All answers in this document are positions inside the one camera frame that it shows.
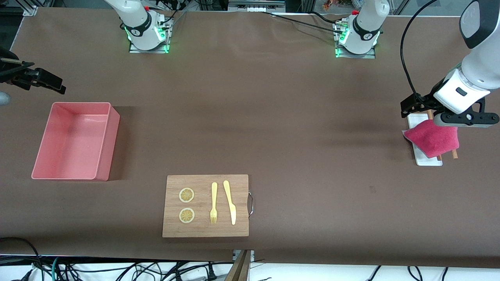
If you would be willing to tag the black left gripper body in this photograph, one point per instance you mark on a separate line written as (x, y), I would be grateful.
(428, 100)

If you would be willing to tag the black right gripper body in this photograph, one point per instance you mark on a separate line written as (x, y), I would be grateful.
(11, 73)

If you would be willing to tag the pink microfibre cloth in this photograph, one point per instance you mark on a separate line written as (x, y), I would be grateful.
(433, 140)

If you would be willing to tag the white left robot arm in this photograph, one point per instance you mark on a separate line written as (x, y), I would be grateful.
(478, 66)

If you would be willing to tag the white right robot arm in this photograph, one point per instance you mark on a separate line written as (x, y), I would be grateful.
(134, 19)

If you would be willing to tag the white rectangular tray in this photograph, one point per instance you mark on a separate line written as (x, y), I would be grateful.
(427, 161)

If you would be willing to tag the pink plastic bin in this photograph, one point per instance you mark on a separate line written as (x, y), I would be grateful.
(72, 142)

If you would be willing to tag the brown table cover sheet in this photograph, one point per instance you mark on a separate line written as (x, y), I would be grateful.
(297, 125)

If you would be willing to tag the lemon slice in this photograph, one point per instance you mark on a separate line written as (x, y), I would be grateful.
(186, 195)
(186, 215)

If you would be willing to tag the grey metal device box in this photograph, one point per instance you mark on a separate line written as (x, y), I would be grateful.
(256, 4)

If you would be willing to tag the yellow plastic fork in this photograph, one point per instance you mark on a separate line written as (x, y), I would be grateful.
(214, 195)

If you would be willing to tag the yellow plastic knife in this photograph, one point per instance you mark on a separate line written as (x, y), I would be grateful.
(231, 207)

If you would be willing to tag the wooden cutting board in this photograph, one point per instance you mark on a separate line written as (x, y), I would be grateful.
(203, 230)

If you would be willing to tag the aluminium frame profile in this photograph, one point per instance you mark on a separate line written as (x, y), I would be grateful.
(33, 8)

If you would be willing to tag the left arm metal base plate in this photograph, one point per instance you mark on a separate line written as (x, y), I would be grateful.
(355, 56)

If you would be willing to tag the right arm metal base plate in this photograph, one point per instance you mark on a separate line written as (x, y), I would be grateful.
(148, 51)

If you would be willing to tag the brown wooden post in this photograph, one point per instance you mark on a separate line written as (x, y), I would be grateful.
(239, 269)

